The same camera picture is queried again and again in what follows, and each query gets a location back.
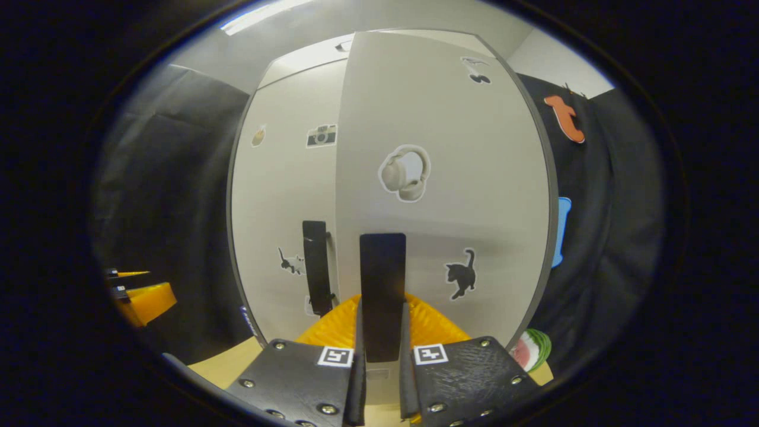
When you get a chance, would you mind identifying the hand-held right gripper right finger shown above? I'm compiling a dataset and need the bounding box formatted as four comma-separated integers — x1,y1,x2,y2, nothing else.
397,292,543,427

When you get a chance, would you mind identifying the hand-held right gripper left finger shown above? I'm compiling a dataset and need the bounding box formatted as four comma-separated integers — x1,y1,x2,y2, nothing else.
224,294,368,427

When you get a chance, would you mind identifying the black door handle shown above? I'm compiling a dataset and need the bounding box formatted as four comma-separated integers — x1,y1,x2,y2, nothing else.
359,233,407,364
302,221,334,318

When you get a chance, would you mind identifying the white cabinet door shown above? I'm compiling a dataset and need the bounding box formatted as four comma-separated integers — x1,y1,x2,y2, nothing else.
335,31,559,407
228,59,347,345

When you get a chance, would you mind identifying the white double-door shoe cabinet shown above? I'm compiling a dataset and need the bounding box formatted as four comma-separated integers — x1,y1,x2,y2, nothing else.
227,28,496,356

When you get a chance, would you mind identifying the black backdrop cloth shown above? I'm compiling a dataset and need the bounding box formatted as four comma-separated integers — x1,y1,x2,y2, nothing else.
516,72,614,380
92,64,253,365
590,88,665,356

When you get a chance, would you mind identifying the green striped watermelon toy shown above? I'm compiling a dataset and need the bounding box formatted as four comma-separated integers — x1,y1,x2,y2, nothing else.
510,329,552,373

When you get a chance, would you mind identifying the ceiling light panel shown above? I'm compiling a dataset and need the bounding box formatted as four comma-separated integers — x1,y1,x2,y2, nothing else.
219,0,315,36

